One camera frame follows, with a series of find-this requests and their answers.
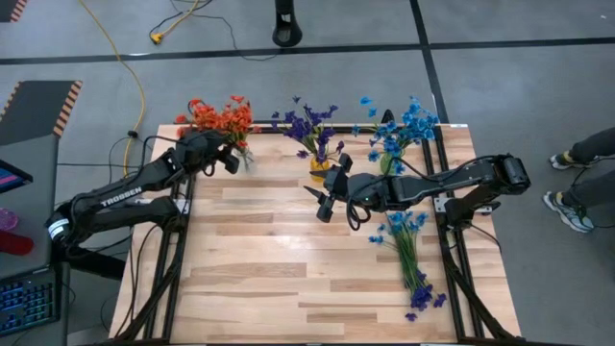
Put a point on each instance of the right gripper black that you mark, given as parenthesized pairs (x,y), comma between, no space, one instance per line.
(348,190)

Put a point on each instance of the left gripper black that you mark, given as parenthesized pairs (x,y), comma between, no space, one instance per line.
(202,149)

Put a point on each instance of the purple artificial flower bunch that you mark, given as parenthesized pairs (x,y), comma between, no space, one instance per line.
(300,130)
(324,137)
(422,298)

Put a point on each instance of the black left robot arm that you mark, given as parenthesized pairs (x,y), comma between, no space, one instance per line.
(120,197)

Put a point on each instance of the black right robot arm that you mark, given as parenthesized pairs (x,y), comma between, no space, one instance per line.
(432,185)

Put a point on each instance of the yellow glass vase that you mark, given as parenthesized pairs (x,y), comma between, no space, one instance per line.
(317,168)

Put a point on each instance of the green glass vase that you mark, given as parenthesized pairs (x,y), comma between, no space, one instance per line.
(388,165)

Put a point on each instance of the black flat bar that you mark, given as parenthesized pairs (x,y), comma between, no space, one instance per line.
(263,122)

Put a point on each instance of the black stand base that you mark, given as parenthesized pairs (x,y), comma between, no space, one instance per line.
(287,33)

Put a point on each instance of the black mat orange striped edge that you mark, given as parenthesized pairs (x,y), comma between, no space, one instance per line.
(33,108)
(7,7)

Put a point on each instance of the gray desk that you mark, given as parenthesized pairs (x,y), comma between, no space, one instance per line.
(33,192)

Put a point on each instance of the dark tablet screen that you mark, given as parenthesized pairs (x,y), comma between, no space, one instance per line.
(12,178)

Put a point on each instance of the pink cup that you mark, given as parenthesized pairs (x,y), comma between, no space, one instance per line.
(7,220)

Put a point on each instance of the red object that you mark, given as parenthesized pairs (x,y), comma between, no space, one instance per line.
(14,243)

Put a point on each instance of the backlit keyboard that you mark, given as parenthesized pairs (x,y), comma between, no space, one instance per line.
(26,303)

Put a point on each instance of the person's shoe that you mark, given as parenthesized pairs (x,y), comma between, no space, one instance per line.
(562,161)
(569,214)

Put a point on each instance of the person's leg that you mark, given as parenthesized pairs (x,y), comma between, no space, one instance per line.
(593,190)
(596,144)

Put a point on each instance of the black aluminium table frame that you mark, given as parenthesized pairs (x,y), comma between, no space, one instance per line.
(312,130)

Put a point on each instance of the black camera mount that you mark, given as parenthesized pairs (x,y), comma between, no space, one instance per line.
(388,116)

